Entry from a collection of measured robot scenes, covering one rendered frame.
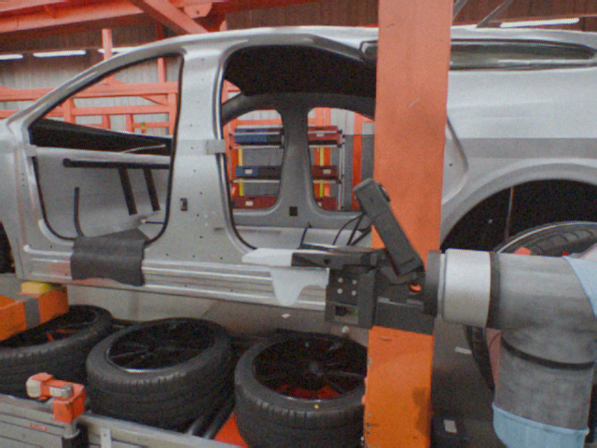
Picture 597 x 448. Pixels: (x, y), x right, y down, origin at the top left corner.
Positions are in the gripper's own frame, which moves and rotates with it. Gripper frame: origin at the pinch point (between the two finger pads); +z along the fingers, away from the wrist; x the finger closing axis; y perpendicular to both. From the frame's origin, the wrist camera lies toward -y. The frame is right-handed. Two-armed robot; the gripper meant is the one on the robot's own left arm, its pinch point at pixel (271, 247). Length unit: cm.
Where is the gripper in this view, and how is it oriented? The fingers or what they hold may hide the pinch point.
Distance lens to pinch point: 45.4
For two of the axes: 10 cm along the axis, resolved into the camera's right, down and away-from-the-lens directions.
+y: -0.5, 10.0, 0.2
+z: -9.1, -0.6, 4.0
